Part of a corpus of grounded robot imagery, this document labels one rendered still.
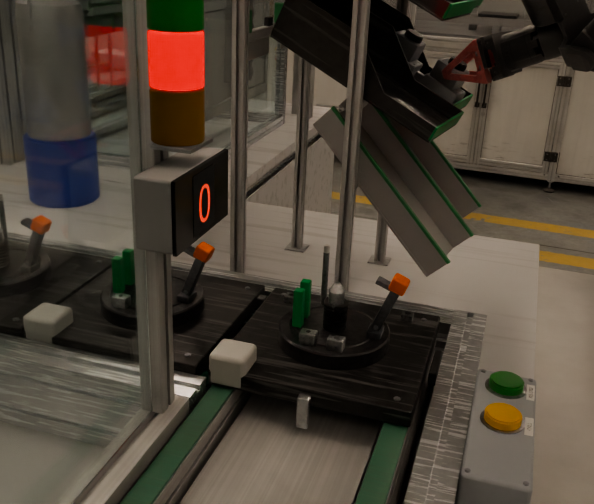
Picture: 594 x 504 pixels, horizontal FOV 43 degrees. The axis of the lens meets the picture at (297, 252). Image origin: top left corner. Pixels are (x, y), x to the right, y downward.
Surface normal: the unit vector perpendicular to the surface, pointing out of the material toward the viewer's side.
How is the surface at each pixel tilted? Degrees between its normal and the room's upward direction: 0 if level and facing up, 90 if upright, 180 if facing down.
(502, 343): 0
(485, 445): 0
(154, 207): 90
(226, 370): 90
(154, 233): 90
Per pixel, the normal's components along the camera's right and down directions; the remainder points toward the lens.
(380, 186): -0.46, 0.33
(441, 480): 0.04, -0.92
